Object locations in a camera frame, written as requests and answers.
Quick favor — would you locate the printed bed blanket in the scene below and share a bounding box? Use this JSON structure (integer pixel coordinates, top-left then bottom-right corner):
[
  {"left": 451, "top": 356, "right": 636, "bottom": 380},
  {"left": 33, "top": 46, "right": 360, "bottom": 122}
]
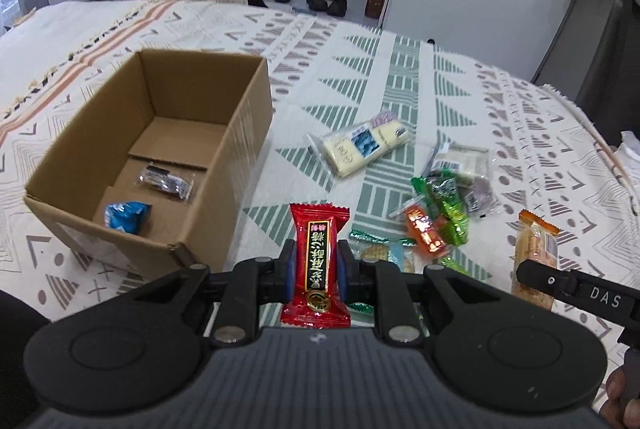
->
[{"left": 0, "top": 0, "right": 640, "bottom": 429}]

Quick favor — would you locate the cardboard box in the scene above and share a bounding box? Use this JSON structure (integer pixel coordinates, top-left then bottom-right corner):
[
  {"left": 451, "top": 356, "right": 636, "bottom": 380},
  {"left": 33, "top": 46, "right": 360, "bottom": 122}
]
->
[{"left": 24, "top": 49, "right": 275, "bottom": 282}]

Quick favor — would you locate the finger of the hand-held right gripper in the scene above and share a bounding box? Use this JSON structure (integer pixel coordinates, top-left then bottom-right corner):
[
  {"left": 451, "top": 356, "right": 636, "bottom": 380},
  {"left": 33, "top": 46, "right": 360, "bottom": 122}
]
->
[{"left": 516, "top": 259, "right": 583, "bottom": 305}]

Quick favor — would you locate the light green snack packet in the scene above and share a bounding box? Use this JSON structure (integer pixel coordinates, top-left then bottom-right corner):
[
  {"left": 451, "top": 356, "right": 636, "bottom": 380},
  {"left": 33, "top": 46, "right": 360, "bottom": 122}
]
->
[{"left": 437, "top": 204, "right": 471, "bottom": 246}]

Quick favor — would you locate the cream biscuit packet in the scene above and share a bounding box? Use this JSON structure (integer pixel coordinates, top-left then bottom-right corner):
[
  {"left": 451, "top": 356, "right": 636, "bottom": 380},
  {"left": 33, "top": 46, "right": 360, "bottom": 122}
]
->
[{"left": 306, "top": 111, "right": 415, "bottom": 180}]

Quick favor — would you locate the blue candy packet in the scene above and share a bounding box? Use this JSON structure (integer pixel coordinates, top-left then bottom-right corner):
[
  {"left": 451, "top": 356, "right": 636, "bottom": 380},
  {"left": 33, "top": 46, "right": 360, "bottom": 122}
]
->
[{"left": 104, "top": 201, "right": 152, "bottom": 234}]

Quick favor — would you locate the dark grey panel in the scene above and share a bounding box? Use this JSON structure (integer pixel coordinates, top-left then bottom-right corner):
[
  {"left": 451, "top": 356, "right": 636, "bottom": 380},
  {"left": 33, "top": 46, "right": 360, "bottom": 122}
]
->
[{"left": 530, "top": 0, "right": 640, "bottom": 150}]

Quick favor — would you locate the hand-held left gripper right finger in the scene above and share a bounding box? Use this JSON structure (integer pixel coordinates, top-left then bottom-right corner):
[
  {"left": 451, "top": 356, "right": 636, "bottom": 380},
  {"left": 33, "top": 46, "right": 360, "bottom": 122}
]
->
[{"left": 336, "top": 240, "right": 506, "bottom": 346}]

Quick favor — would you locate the dark green snack packet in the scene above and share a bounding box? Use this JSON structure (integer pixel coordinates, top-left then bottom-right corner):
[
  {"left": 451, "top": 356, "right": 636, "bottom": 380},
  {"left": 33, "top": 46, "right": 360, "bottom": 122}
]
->
[{"left": 411, "top": 175, "right": 463, "bottom": 212}]

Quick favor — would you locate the white tissue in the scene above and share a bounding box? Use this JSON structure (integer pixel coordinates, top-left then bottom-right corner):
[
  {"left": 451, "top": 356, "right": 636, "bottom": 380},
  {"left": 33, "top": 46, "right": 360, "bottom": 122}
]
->
[{"left": 619, "top": 130, "right": 640, "bottom": 174}]

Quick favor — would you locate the purple snack packet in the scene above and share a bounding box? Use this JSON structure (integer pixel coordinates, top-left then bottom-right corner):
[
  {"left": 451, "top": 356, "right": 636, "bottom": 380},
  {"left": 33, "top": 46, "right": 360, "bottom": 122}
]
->
[{"left": 460, "top": 176, "right": 502, "bottom": 217}]

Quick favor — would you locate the person's right hand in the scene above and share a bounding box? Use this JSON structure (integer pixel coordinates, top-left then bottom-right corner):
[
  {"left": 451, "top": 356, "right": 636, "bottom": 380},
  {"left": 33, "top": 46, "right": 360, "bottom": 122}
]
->
[{"left": 602, "top": 364, "right": 640, "bottom": 429}]

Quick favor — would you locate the red candy packet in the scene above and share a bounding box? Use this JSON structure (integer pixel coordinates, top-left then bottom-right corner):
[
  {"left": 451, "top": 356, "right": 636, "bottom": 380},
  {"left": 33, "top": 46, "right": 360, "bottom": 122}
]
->
[{"left": 280, "top": 203, "right": 353, "bottom": 327}]

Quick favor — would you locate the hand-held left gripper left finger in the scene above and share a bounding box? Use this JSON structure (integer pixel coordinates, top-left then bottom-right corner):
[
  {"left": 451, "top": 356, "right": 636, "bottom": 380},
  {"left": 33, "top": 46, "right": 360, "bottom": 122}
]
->
[{"left": 120, "top": 239, "right": 296, "bottom": 346}]

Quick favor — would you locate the round cracker packet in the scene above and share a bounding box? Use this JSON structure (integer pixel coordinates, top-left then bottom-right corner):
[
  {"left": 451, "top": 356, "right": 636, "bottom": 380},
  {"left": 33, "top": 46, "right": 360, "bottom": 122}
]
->
[{"left": 350, "top": 229, "right": 416, "bottom": 275}]

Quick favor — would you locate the long orange cracker packet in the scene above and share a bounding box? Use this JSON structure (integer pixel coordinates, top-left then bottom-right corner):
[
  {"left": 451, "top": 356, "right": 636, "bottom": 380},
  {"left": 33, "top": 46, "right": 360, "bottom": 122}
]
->
[{"left": 511, "top": 209, "right": 560, "bottom": 312}]

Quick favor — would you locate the clear packet of white biscuits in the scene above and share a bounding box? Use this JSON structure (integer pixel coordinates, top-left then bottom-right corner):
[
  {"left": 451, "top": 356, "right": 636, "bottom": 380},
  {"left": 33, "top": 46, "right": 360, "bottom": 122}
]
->
[{"left": 425, "top": 141, "right": 493, "bottom": 190}]

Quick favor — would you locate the orange-red snack packet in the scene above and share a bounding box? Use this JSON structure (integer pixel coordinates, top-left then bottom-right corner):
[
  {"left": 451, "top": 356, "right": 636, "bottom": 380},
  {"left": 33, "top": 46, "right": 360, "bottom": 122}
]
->
[{"left": 400, "top": 201, "right": 449, "bottom": 256}]

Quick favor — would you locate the green foil snack packet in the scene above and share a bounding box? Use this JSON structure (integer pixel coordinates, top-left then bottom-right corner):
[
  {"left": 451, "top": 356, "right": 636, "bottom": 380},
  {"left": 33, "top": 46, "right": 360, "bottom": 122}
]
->
[{"left": 437, "top": 256, "right": 473, "bottom": 280}]

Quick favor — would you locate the dark candy packet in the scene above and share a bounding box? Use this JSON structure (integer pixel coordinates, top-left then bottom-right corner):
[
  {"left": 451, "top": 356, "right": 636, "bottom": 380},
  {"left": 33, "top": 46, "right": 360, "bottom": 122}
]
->
[{"left": 137, "top": 164, "right": 196, "bottom": 202}]

